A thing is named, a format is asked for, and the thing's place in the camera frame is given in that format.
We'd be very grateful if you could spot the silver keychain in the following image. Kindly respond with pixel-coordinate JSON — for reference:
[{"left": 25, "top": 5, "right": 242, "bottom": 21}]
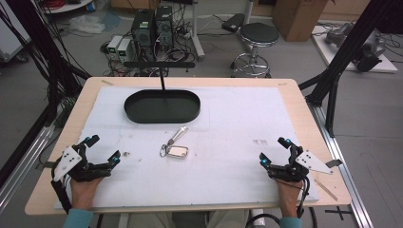
[{"left": 159, "top": 125, "right": 190, "bottom": 160}]

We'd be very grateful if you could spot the black metal frame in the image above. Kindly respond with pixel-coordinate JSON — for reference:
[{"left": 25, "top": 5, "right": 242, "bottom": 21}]
[
  {"left": 298, "top": 0, "right": 403, "bottom": 138},
  {"left": 0, "top": 0, "right": 92, "bottom": 188}
]

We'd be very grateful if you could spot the black flat case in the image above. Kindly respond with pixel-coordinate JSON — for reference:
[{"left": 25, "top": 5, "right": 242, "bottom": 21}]
[{"left": 221, "top": 12, "right": 246, "bottom": 34}]

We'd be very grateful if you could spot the white floor board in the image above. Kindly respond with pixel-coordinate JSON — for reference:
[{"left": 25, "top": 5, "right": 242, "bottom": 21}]
[{"left": 311, "top": 25, "right": 399, "bottom": 74}]

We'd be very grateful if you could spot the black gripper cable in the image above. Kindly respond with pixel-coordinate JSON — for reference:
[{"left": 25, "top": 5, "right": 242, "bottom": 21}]
[{"left": 245, "top": 175, "right": 318, "bottom": 228}]

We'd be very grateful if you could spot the aluminium rail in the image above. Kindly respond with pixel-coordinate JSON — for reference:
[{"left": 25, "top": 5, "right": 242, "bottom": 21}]
[
  {"left": 0, "top": 124, "right": 57, "bottom": 214},
  {"left": 306, "top": 103, "right": 375, "bottom": 228}
]

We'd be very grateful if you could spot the black computer tower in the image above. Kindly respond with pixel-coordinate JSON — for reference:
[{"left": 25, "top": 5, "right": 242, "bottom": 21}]
[
  {"left": 130, "top": 9, "right": 157, "bottom": 62},
  {"left": 154, "top": 5, "right": 175, "bottom": 60}
]

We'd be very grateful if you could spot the black wrist strap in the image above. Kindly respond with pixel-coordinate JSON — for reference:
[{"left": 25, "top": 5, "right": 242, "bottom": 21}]
[{"left": 50, "top": 179, "right": 72, "bottom": 214}]

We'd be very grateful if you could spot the black T-shaped stand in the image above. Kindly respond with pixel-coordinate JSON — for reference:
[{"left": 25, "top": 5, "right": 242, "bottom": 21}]
[{"left": 123, "top": 61, "right": 196, "bottom": 93}]

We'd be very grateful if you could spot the person's right hand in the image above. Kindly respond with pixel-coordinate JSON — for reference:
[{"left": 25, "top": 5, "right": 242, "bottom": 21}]
[{"left": 275, "top": 178, "right": 304, "bottom": 219}]

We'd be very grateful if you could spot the white power supply unit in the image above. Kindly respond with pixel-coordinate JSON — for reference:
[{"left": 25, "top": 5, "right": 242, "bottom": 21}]
[
  {"left": 117, "top": 38, "right": 133, "bottom": 64},
  {"left": 106, "top": 35, "right": 124, "bottom": 60}
]

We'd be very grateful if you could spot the thin wooden stick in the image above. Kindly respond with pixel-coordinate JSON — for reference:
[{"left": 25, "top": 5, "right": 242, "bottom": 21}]
[{"left": 314, "top": 179, "right": 339, "bottom": 202}]

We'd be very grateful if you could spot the white table mat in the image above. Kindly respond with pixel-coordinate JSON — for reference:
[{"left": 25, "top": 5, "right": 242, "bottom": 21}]
[{"left": 53, "top": 85, "right": 320, "bottom": 211}]

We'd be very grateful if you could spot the black round stool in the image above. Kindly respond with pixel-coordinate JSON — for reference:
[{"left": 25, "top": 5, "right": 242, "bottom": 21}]
[{"left": 230, "top": 22, "right": 280, "bottom": 79}]

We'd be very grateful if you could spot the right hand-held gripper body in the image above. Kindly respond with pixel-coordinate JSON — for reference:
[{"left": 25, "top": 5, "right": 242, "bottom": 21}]
[{"left": 267, "top": 145, "right": 334, "bottom": 183}]

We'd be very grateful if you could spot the black oval tray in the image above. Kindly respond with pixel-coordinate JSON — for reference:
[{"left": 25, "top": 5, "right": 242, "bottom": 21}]
[{"left": 124, "top": 88, "right": 202, "bottom": 124}]

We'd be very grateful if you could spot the cardboard box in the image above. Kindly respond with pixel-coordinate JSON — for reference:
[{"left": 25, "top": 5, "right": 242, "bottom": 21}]
[{"left": 273, "top": 0, "right": 329, "bottom": 43}]

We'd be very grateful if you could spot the grey metal stand leg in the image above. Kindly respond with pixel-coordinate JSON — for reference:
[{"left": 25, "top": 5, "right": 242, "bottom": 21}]
[{"left": 189, "top": 0, "right": 206, "bottom": 62}]

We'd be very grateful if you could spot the grey robot equipment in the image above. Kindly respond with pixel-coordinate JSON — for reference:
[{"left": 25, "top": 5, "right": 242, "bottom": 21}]
[{"left": 325, "top": 22, "right": 388, "bottom": 73}]

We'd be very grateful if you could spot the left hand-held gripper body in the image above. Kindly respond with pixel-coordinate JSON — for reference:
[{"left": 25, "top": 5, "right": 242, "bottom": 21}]
[{"left": 51, "top": 142, "right": 113, "bottom": 183}]

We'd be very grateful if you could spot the clear plastic bag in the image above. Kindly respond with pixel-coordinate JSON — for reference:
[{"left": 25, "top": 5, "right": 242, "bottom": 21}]
[{"left": 67, "top": 14, "right": 106, "bottom": 35}]

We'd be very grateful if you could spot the person's left hand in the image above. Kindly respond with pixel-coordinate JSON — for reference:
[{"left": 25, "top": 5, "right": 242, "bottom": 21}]
[{"left": 69, "top": 175, "right": 105, "bottom": 211}]

